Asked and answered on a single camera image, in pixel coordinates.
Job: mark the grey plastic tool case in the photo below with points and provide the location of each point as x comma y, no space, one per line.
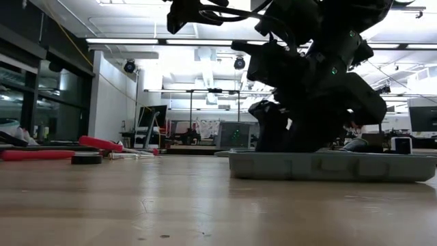
307,169

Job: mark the dark tape roll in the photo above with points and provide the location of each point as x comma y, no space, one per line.
87,159

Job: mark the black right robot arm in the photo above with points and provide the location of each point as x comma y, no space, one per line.
341,44

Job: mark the person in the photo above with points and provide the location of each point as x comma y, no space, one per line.
356,131

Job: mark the black work gloves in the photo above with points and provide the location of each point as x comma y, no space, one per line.
358,145

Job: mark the white box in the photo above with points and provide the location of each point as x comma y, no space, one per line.
402,145

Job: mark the black computer monitor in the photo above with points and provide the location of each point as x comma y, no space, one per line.
153,116
423,119

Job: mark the white printed poster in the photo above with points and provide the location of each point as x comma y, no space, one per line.
208,128

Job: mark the black ceiling spotlight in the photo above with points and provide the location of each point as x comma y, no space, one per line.
129,66
239,63

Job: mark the white stepladder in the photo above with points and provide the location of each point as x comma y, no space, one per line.
150,130

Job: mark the clear safety glasses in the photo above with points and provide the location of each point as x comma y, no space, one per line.
129,155

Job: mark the white cloth bundle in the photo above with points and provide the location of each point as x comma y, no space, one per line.
13,133

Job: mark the black background rig frame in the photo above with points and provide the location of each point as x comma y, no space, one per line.
384,89
215,90

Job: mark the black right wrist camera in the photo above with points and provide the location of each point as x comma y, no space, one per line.
273,65

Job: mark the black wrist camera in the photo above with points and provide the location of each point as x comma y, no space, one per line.
273,65
184,13

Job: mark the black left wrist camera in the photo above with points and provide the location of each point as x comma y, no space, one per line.
184,13

